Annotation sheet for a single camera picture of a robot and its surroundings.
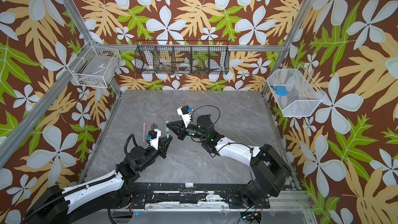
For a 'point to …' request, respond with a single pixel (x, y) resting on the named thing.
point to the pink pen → (144, 130)
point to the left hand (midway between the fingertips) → (169, 135)
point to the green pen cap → (167, 128)
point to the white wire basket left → (97, 67)
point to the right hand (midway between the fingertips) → (167, 126)
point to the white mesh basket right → (303, 95)
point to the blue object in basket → (281, 90)
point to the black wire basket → (182, 57)
